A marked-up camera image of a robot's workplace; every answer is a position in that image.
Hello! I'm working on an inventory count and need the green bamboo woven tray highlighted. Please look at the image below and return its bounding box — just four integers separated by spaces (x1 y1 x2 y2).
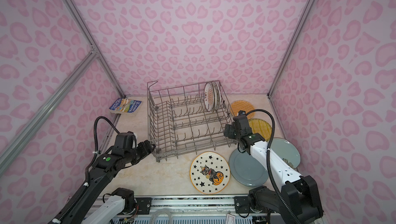
249 118 272 141

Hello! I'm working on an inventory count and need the colourful book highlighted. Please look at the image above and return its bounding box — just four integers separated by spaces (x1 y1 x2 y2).
109 98 142 114

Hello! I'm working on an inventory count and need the cream floral plate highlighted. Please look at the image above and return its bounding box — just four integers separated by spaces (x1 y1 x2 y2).
212 81 221 111

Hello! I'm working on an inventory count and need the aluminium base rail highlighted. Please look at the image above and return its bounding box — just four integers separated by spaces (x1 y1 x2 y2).
57 192 329 224

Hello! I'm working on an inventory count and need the clear tubing loop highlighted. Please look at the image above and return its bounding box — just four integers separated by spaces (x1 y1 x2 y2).
148 207 174 224

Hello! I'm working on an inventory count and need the orange woven round tray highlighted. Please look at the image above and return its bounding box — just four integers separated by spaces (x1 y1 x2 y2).
230 100 255 117

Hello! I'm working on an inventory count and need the white plate orange sunburst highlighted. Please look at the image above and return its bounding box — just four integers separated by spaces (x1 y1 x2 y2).
204 82 215 112

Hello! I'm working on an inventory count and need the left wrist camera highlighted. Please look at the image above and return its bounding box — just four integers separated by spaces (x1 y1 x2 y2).
112 132 137 157

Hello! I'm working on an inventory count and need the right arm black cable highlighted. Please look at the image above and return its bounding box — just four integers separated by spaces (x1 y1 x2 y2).
245 108 302 224

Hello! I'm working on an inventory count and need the pale green plate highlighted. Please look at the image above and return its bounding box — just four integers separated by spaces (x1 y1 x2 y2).
271 137 301 169

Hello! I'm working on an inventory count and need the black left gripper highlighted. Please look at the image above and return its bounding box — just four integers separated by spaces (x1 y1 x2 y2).
125 138 157 164

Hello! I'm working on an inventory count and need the grey metal frame post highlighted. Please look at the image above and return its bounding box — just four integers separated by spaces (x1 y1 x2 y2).
62 0 126 97

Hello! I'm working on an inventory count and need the cat and stars plate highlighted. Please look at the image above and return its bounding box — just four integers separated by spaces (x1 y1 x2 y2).
189 152 231 195

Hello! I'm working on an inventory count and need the grey-blue plate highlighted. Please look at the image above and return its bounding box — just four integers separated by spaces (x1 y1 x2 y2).
229 149 269 187

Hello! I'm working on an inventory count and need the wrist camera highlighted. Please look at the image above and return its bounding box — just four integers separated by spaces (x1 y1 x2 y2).
112 132 137 157
238 110 246 118

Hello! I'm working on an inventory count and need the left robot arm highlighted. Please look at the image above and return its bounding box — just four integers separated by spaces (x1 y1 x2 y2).
49 132 156 224

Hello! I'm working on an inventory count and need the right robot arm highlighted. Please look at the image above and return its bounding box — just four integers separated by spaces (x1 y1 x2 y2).
224 114 324 224

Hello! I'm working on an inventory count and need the grey wire dish rack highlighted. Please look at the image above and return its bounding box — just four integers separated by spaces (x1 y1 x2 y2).
147 80 234 162

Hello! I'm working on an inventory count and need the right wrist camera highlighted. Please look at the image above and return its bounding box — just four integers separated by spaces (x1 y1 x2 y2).
238 110 246 118

